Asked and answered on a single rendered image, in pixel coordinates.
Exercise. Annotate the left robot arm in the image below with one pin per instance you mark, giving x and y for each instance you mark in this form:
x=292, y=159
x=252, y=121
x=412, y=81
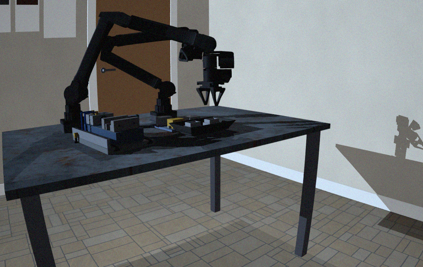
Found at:
x=166, y=88

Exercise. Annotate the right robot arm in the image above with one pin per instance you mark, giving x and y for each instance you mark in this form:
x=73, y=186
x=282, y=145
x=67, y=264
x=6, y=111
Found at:
x=78, y=91

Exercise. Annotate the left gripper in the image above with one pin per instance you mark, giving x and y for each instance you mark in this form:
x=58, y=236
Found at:
x=188, y=53

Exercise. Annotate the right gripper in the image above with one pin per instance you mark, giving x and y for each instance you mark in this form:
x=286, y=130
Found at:
x=210, y=84

